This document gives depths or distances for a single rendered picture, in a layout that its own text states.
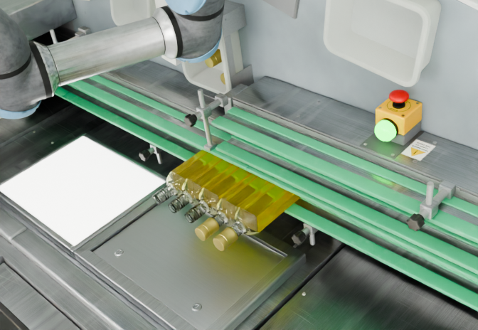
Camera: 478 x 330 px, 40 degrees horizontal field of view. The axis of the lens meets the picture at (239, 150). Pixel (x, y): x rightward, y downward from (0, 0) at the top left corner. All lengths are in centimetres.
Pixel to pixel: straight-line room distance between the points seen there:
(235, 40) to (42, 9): 81
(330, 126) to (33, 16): 114
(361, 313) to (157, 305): 45
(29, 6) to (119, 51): 85
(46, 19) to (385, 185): 133
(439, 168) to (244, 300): 50
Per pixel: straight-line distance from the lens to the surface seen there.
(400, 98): 135
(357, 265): 157
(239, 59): 165
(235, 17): 161
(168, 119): 177
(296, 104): 153
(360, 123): 145
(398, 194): 129
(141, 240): 167
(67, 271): 166
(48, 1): 224
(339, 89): 152
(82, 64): 138
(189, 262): 157
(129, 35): 140
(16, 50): 129
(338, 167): 136
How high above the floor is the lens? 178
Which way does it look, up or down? 32 degrees down
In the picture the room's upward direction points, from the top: 126 degrees counter-clockwise
